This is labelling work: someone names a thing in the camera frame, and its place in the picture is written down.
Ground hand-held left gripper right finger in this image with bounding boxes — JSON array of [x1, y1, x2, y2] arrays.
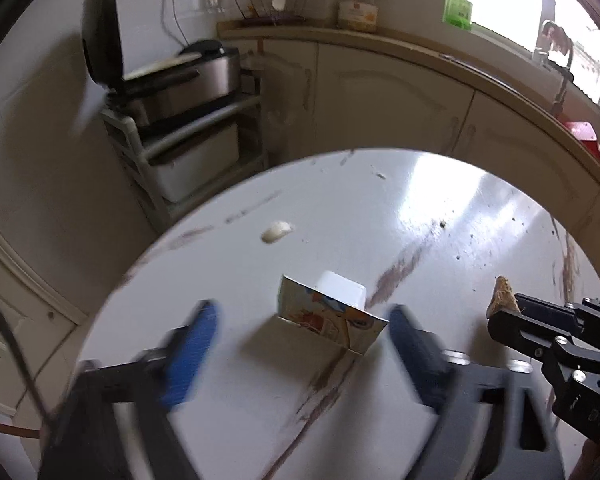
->
[[387, 304, 566, 480]]

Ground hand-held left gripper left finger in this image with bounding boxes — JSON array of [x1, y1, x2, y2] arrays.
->
[[37, 300, 220, 480]]

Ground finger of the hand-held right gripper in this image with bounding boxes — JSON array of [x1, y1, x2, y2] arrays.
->
[[542, 337, 600, 396], [487, 294, 600, 356]]

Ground white yogurt cup with carton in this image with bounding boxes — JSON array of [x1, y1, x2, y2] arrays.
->
[[277, 270, 388, 356]]

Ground white panel door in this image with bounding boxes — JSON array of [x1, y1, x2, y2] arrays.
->
[[0, 205, 88, 411]]

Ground white storage box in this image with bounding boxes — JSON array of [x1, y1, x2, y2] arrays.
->
[[150, 122, 241, 201]]

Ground red plastic container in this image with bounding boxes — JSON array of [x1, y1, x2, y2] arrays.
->
[[562, 121, 600, 166]]

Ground white storage rack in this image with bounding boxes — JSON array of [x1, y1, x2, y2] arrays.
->
[[101, 72, 271, 221]]

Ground metal faucet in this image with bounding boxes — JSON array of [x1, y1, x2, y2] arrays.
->
[[537, 20, 576, 116]]

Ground cream kitchen cabinets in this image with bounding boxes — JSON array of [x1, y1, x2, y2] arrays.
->
[[252, 37, 600, 271]]

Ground steel electric grill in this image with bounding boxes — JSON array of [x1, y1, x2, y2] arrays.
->
[[81, 0, 243, 126]]

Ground beige kitchen countertop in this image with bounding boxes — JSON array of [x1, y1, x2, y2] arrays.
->
[[217, 20, 600, 196]]

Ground window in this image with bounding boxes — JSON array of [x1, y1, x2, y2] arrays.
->
[[450, 0, 600, 116]]

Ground green bottle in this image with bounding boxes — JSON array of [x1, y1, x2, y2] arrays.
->
[[442, 0, 473, 28]]

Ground glass jar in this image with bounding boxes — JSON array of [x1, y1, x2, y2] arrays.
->
[[337, 0, 380, 31]]

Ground black cable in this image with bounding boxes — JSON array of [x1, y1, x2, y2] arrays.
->
[[0, 287, 51, 431]]

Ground white power cable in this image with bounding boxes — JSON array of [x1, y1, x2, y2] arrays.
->
[[167, 0, 191, 48]]

